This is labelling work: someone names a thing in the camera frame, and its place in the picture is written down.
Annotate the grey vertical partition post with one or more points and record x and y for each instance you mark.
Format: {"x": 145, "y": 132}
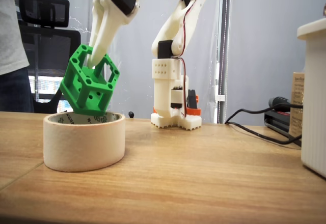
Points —
{"x": 224, "y": 56}

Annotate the person's body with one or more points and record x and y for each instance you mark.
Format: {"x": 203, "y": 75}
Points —
{"x": 12, "y": 30}

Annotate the black mesh office chair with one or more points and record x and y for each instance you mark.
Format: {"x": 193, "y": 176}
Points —
{"x": 51, "y": 51}

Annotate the green hexagonal printed component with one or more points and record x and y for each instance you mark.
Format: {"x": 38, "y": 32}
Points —
{"x": 84, "y": 99}

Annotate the orange black table clamp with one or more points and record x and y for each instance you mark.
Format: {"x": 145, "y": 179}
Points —
{"x": 192, "y": 110}

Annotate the brown cardboard box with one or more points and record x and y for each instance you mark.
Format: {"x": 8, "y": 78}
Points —
{"x": 296, "y": 94}

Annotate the small black knob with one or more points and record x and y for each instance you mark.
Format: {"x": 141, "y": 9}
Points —
{"x": 131, "y": 114}

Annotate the white ribbed bin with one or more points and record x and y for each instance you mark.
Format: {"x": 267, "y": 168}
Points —
{"x": 314, "y": 94}

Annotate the beige masking tape roll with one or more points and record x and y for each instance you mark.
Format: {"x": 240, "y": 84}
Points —
{"x": 84, "y": 145}

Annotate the small white tag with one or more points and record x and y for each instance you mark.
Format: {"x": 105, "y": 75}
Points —
{"x": 221, "y": 98}

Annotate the black power supply box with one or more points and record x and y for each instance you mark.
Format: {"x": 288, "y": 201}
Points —
{"x": 276, "y": 123}

